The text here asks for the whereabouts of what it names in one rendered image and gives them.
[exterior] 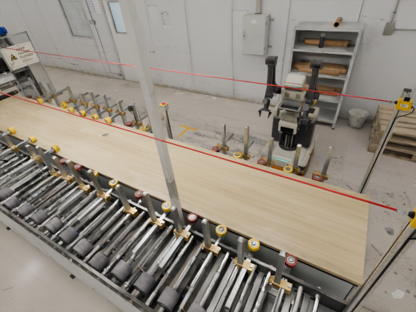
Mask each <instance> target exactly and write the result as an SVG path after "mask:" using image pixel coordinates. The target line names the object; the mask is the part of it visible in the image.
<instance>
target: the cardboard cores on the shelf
mask: <svg viewBox="0 0 416 312"><path fill-rule="evenodd" d="M319 41H320V38H304V39H303V43H305V44H306V45H319ZM350 44H351V40H338V39H324V45H323V46H339V47H347V45H350ZM310 63H311V61H303V60H301V62H297V61H295V63H294V64H293V68H294V69H298V71H301V72H310V73H312V69H310ZM345 67H346V65H345V64H333V63H323V68H322V70H319V74H326V75H332V76H339V74H346V72H347V69H346V68H345ZM316 88H317V89H318V90H319V91H321V92H329V93H338V92H341V90H342V88H337V87H329V86H324V85H316ZM321 92H320V94H321V95H330V96H335V97H336V96H337V95H334V94H329V93H321Z"/></svg>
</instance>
